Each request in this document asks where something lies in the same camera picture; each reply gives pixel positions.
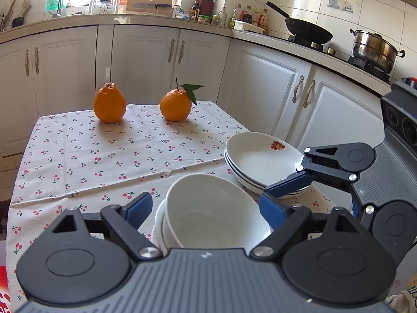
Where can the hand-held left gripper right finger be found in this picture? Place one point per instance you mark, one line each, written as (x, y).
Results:
(272, 211)

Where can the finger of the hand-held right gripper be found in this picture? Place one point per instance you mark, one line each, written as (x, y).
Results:
(290, 184)
(364, 207)

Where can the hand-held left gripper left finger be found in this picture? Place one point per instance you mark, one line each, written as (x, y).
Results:
(140, 208)

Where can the large white bowl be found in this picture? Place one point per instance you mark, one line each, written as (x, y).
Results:
(157, 228)

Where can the white plate fruit print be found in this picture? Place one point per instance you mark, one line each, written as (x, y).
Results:
(251, 189)
(257, 159)
(236, 175)

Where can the small white bowl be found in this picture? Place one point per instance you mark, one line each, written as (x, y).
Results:
(211, 208)

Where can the cherry print tablecloth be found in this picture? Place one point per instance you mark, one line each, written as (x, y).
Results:
(97, 143)

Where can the beige printed cloth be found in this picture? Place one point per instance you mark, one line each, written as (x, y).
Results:
(405, 300)

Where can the bumpy-topped orange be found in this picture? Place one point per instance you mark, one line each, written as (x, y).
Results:
(110, 104)

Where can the orange with green leaf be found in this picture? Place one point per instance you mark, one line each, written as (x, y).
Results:
(175, 106)

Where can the stainless steel pot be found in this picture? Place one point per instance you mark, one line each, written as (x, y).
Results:
(374, 50)

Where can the black wok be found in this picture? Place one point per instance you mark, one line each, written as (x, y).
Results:
(308, 29)

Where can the white plastic container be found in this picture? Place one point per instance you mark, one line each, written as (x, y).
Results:
(249, 26)

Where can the row of condiment bottles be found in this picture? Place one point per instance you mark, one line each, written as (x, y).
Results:
(241, 14)

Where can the red knife block with knives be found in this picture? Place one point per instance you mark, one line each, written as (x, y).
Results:
(207, 6)

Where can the dark kitchen cleaver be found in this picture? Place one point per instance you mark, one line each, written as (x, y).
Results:
(151, 5)

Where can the glass jar green lid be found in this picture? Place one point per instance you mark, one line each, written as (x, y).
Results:
(102, 7)

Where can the green dish soap bottle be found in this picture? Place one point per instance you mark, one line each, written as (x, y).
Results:
(52, 5)

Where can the small black pot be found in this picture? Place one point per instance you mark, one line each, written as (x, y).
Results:
(18, 22)

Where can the utensil holder with utensils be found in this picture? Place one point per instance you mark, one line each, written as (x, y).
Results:
(11, 14)

